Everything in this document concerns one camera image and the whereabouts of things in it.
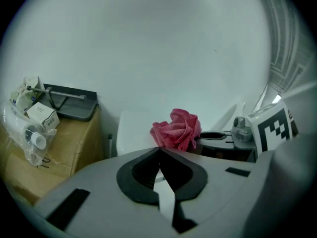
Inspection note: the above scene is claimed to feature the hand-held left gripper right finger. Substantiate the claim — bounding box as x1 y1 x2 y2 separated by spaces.
159 147 267 238

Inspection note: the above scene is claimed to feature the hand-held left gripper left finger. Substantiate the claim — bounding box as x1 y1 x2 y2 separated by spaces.
33 146 174 238

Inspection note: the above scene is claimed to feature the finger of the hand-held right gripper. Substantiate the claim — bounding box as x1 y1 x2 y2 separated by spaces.
197 129 235 162

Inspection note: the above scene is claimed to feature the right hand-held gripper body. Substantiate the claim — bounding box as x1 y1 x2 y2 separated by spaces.
231 100 300 164

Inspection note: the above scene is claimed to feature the pink cloth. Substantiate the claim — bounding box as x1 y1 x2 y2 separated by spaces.
150 108 203 152

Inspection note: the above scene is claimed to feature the large cardboard box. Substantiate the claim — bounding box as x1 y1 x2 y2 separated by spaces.
0 105 105 205

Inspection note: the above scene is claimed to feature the grey tray with bar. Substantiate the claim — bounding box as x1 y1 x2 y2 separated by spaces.
29 83 99 122

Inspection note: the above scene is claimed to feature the white label card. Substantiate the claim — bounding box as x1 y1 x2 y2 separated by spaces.
26 102 60 133

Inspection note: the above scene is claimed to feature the white packet blue print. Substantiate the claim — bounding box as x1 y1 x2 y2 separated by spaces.
10 89 38 114

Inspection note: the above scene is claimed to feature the crumpled white cloth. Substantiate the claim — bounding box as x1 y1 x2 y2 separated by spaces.
17 75 46 97

